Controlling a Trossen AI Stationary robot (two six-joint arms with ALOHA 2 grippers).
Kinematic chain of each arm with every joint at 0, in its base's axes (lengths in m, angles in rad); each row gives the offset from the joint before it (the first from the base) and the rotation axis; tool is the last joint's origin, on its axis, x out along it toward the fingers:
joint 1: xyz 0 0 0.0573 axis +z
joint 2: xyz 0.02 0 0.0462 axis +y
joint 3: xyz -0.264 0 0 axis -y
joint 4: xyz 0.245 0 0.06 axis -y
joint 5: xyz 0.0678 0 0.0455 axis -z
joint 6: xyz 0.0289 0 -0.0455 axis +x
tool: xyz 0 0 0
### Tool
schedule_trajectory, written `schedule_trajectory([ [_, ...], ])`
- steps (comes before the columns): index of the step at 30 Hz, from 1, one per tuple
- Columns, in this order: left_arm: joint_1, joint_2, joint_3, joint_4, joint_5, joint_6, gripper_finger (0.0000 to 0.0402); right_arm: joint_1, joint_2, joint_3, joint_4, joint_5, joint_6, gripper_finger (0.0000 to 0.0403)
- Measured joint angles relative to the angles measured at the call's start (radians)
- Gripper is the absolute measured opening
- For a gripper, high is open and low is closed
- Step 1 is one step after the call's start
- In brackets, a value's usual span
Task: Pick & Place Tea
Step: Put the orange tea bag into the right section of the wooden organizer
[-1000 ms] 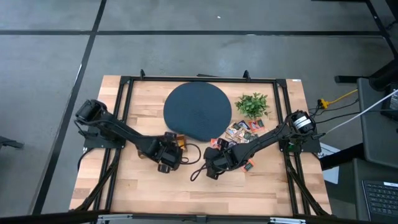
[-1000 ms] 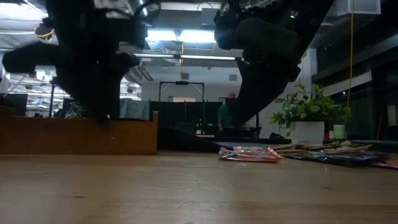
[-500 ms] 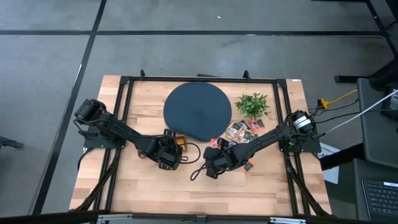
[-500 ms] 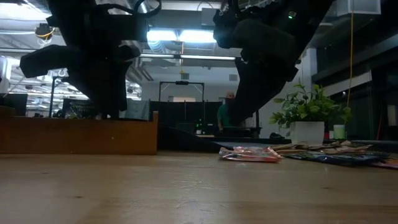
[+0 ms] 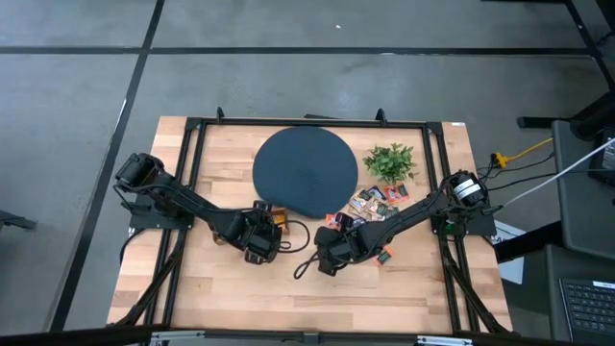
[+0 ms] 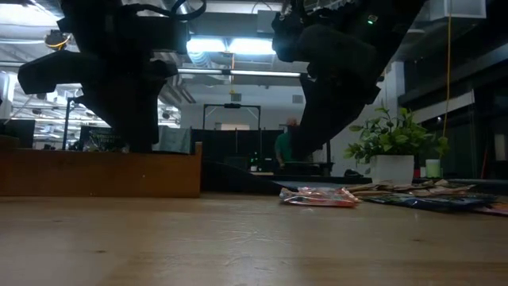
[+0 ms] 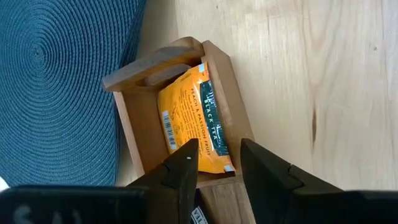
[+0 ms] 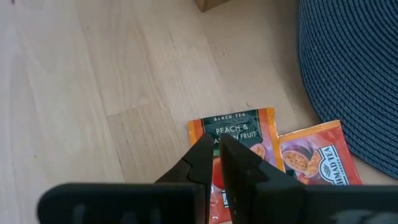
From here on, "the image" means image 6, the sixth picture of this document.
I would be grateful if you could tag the grey wall vent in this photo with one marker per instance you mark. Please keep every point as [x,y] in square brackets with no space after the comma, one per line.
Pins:
[298,99]

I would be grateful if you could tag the dark blue tea packet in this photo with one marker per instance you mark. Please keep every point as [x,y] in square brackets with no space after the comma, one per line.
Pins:
[97,141]
[428,203]

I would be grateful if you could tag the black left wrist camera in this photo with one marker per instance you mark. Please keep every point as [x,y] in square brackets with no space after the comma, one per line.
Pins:
[170,35]

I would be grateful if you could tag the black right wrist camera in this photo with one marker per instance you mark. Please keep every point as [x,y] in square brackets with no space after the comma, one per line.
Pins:
[287,37]

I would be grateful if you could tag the black stand frame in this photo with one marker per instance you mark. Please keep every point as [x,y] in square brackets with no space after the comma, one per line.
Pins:
[66,127]

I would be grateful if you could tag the grey partition panel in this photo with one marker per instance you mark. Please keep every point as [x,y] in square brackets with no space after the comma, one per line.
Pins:
[174,139]

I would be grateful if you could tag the green plant in white pot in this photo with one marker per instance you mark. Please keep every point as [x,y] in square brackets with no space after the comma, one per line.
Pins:
[391,168]

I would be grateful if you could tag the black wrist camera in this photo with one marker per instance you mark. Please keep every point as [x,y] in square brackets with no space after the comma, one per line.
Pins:
[170,35]
[287,37]

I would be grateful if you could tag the black monitor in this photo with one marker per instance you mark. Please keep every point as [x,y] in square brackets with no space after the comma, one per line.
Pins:
[18,133]

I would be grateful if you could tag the silver air duct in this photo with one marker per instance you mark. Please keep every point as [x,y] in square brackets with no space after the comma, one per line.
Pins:
[202,59]

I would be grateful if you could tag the person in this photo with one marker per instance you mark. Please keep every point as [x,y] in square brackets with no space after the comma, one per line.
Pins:
[282,149]

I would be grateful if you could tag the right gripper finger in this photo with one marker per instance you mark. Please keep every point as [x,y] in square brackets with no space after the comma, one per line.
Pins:
[333,107]

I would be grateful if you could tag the small red object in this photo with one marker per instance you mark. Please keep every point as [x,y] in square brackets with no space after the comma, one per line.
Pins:
[416,173]

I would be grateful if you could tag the white ceiling air unit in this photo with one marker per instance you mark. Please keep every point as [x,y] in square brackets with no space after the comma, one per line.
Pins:
[460,8]

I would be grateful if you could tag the black gantry frame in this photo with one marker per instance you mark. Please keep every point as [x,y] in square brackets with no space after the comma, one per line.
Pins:
[232,105]

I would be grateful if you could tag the wooden three-compartment tray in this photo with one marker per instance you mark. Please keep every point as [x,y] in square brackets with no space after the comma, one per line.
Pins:
[99,175]

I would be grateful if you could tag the long strip light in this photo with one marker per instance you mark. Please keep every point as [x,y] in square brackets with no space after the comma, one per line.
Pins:
[258,73]

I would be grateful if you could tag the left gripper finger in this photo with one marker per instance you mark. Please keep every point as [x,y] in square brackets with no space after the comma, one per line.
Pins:
[159,111]
[135,119]

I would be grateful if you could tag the grey ceiling box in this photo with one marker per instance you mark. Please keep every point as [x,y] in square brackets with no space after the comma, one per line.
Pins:
[264,22]

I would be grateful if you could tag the bright ceiling light panel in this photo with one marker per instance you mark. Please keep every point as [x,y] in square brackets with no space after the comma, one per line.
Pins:
[238,45]

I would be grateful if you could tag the pale green cup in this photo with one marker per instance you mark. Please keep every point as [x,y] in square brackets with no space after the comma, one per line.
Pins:
[433,168]

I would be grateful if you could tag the black desk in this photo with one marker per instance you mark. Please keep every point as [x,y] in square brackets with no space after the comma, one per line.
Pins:
[313,168]

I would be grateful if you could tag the black computer mouse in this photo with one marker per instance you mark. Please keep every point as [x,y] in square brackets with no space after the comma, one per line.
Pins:
[352,173]

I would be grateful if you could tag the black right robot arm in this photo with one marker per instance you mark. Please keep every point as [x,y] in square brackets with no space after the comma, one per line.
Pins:
[405,16]

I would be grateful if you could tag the black partition wall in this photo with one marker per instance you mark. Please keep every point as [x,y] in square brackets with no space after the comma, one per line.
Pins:
[238,145]

